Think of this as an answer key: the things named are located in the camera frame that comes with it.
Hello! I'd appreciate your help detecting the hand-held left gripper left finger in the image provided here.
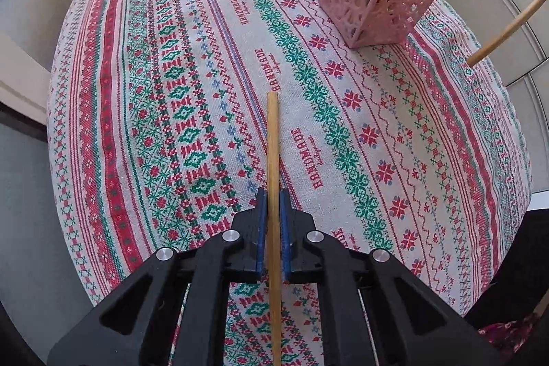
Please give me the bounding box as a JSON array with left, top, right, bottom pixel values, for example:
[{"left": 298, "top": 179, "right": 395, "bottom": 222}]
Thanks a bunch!
[{"left": 47, "top": 188, "right": 269, "bottom": 366}]

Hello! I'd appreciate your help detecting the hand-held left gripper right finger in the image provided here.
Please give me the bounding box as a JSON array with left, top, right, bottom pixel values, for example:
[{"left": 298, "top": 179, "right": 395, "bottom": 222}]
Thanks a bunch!
[{"left": 279, "top": 188, "right": 502, "bottom": 366}]

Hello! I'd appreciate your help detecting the light bamboo chopstick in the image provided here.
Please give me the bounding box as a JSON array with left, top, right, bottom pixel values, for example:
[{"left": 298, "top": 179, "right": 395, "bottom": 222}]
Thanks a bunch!
[
  {"left": 465, "top": 0, "right": 549, "bottom": 69},
  {"left": 267, "top": 92, "right": 284, "bottom": 366}
]

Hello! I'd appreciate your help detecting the patterned woven tablecloth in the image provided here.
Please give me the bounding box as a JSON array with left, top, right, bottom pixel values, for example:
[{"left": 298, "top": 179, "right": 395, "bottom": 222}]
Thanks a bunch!
[{"left": 46, "top": 0, "right": 533, "bottom": 366}]

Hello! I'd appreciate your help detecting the floral garment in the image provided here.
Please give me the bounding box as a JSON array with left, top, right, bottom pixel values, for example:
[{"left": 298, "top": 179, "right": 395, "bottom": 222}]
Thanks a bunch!
[{"left": 476, "top": 310, "right": 541, "bottom": 366}]

